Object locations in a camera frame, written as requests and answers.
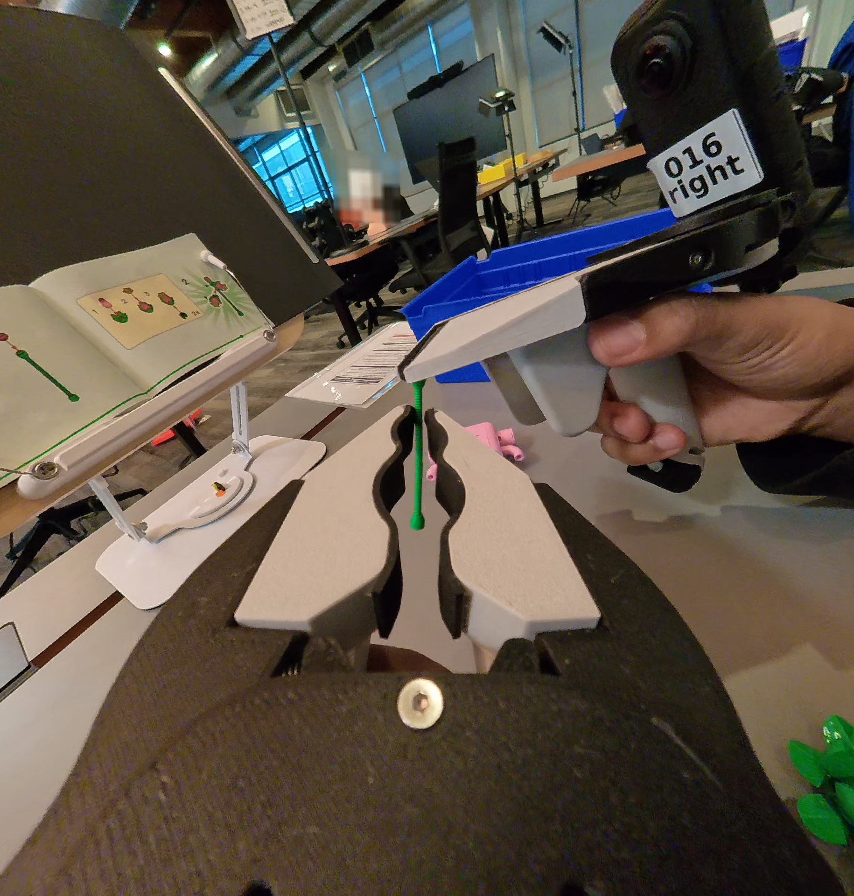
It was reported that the tripod light stand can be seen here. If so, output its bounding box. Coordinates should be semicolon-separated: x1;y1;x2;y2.
535;21;586;156
479;87;534;240

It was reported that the wooden office desk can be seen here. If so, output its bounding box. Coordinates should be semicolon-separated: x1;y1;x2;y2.
553;143;653;219
325;210;442;330
476;148;569;240

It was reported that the pink toy block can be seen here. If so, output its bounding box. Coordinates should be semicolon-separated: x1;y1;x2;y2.
427;422;526;484

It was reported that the person's right hand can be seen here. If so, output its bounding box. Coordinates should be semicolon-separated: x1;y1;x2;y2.
587;294;854;469

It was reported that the black board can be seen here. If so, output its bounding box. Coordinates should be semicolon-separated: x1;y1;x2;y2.
0;7;345;303

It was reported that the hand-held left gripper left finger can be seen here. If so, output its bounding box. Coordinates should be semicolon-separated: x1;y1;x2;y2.
233;405;415;642

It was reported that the orange plastic object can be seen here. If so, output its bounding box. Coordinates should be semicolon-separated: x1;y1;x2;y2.
154;413;207;449

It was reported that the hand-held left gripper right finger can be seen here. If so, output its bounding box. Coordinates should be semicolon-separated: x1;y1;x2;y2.
425;409;602;642

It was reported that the laminated label sheet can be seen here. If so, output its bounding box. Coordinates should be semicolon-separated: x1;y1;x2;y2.
285;323;428;410

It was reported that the open instruction booklet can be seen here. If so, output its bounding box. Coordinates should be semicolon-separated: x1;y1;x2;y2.
0;233;273;501

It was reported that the black high-back office chair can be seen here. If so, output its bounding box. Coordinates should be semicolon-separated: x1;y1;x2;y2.
437;138;492;272

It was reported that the yellow parts bin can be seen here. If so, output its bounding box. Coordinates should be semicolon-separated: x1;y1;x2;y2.
477;155;533;184

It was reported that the large dark wall monitor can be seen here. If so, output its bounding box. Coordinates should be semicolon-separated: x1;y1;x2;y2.
392;55;509;186

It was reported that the white book stand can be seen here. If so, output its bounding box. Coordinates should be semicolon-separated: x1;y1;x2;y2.
0;251;328;611

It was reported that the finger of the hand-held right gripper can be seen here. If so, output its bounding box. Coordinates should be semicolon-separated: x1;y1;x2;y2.
492;353;548;427
398;276;610;437

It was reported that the white paper sign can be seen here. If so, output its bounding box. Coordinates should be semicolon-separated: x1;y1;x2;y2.
227;0;296;40

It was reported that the green toy flower stem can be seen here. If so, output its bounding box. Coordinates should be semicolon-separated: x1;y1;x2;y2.
409;381;428;532

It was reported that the table cable hatch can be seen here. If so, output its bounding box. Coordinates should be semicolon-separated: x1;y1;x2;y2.
0;622;36;715

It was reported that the pile of green leaf pieces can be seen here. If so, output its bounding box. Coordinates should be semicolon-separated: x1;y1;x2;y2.
789;714;854;896

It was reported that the blue storage bin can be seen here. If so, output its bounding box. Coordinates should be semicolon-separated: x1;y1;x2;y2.
401;206;715;385

